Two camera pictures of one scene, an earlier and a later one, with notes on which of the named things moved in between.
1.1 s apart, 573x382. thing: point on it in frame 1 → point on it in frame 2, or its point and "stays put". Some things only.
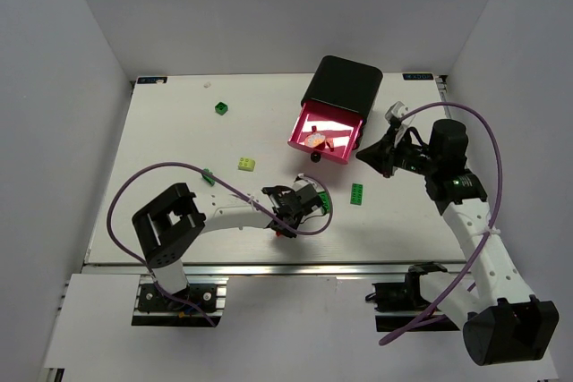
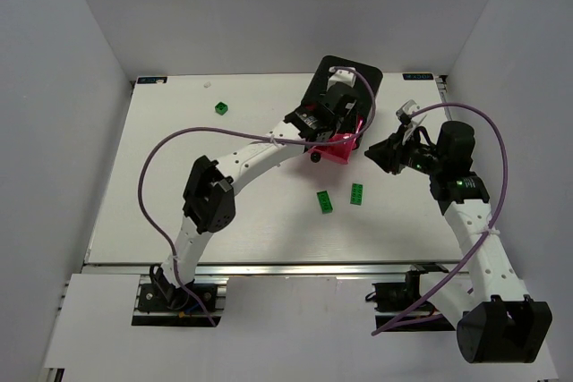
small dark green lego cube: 221,108 stays put
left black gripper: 286,210 → 347,118
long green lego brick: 324,200 stays put
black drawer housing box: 345,84 stays put
